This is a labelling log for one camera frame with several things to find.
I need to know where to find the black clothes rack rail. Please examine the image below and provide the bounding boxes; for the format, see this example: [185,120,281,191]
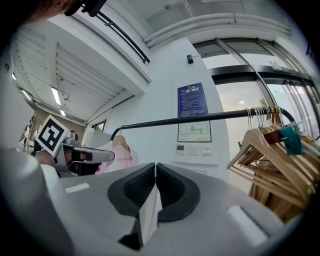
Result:
[109,107,301,142]

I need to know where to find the grey metal cabinet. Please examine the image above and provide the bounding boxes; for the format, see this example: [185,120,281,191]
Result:
[82,129,114,151]

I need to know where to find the long ceiling light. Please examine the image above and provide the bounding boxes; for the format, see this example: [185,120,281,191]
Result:
[50,85,62,106]

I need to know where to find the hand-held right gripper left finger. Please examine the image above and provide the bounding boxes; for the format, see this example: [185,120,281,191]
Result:
[107,162,157,219]

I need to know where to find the person's left forearm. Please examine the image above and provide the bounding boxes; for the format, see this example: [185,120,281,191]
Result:
[30,149,55,167]

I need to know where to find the black head camera mount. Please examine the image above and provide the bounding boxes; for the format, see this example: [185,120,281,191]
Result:
[63,0,107,18]

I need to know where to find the white cloth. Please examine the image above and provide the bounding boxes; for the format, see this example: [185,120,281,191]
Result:
[138,184,164,246]

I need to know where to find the black framed glass door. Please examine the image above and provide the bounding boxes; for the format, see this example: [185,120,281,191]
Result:
[192,37,320,141]

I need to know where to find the framed floor plan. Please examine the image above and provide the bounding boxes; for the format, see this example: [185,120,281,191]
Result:
[177,120,213,144]

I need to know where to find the blue wall poster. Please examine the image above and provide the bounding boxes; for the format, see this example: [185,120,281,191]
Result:
[177,82,209,119]

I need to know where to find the wooden hanger with shirt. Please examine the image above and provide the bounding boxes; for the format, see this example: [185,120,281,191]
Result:
[111,126,131,151]

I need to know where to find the black ceiling track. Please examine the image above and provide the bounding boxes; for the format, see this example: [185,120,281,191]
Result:
[95,10,151,66]

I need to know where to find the white ceiling pipes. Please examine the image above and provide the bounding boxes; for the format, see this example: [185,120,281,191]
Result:
[143,12,292,49]

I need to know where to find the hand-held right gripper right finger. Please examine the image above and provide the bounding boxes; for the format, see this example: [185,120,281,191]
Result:
[156,162,201,223]

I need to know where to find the row of wooden hangers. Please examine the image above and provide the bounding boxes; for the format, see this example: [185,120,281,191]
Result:
[226,106,320,203]

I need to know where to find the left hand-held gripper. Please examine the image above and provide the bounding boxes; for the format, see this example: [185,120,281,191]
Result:
[34,114,116,179]

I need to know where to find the pink shirt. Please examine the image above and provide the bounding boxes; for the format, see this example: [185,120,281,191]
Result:
[96,139,140,176]

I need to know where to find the teal hanger clip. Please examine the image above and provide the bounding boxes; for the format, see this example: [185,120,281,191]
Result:
[279,126,304,156]

